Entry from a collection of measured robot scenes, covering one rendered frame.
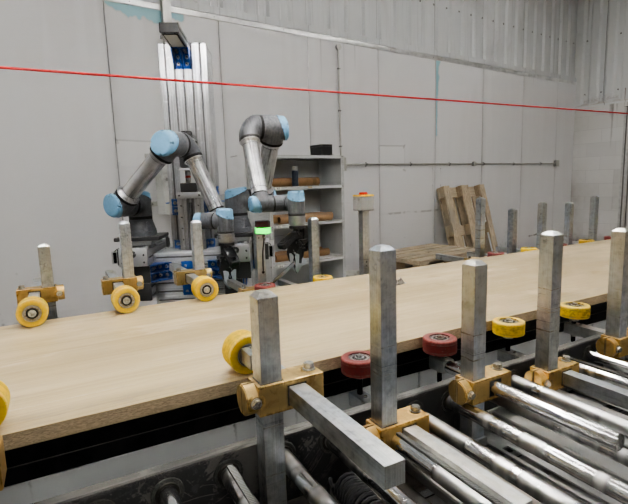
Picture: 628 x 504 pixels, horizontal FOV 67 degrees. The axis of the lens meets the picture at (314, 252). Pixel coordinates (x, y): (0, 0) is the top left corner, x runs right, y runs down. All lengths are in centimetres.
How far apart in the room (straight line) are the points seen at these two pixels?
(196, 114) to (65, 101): 187
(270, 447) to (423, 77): 599
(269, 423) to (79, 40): 401
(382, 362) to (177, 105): 213
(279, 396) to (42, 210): 369
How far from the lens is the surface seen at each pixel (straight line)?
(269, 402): 77
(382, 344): 86
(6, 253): 432
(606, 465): 111
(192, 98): 272
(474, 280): 99
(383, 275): 83
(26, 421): 96
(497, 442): 116
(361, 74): 580
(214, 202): 230
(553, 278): 118
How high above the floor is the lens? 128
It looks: 8 degrees down
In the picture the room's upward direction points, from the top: 2 degrees counter-clockwise
